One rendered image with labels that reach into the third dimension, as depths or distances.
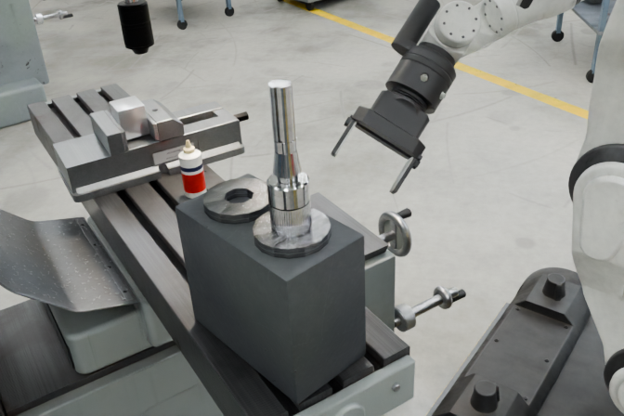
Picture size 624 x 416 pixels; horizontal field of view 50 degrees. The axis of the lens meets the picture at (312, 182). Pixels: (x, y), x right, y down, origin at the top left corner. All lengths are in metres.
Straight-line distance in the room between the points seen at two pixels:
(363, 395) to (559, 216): 2.12
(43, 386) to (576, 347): 0.99
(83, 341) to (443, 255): 1.69
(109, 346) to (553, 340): 0.83
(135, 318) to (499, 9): 0.77
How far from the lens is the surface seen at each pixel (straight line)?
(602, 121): 1.03
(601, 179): 1.02
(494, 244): 2.69
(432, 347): 2.22
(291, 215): 0.73
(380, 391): 0.89
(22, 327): 1.38
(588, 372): 1.40
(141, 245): 1.14
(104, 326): 1.18
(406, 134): 1.01
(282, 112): 0.69
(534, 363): 1.36
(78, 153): 1.33
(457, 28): 1.04
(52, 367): 1.27
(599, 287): 1.16
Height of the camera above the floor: 1.53
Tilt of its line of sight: 30 degrees down
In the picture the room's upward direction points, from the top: 3 degrees counter-clockwise
